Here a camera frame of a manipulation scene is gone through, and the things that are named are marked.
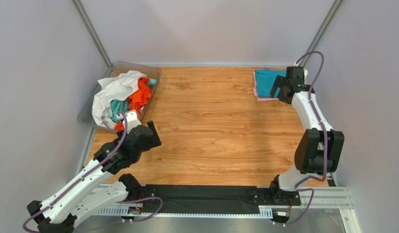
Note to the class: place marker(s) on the white t shirt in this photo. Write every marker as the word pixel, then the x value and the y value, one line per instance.
pixel 115 88

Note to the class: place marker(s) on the aluminium front rail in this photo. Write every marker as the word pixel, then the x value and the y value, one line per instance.
pixel 313 197

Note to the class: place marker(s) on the right aluminium frame post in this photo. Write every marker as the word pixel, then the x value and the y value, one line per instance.
pixel 326 23

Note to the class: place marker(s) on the clear plastic bin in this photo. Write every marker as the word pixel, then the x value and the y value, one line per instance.
pixel 117 68

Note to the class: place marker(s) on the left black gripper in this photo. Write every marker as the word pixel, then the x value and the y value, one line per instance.
pixel 155 140

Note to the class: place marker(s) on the aluminium frame post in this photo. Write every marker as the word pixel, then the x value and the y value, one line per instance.
pixel 82 13
pixel 326 23

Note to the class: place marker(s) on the light teal t shirt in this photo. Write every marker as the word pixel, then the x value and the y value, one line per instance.
pixel 116 107

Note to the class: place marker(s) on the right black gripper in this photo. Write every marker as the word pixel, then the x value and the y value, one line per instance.
pixel 284 87

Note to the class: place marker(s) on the orange t shirt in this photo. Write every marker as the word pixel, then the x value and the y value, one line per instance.
pixel 140 98

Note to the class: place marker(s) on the folded pink t shirt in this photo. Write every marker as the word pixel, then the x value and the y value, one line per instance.
pixel 259 99

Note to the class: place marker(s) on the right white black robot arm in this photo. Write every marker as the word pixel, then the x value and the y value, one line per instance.
pixel 320 147

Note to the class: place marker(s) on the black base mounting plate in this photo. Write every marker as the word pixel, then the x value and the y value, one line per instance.
pixel 202 199

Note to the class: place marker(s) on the left aluminium frame post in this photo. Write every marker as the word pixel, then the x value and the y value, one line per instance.
pixel 82 13

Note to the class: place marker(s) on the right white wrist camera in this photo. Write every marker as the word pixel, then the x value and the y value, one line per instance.
pixel 300 73

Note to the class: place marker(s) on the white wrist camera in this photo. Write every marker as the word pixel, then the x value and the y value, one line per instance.
pixel 127 121
pixel 300 73

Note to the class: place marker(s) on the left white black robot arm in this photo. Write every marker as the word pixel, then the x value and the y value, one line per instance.
pixel 70 206

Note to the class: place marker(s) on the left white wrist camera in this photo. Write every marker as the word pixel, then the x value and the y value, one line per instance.
pixel 127 121

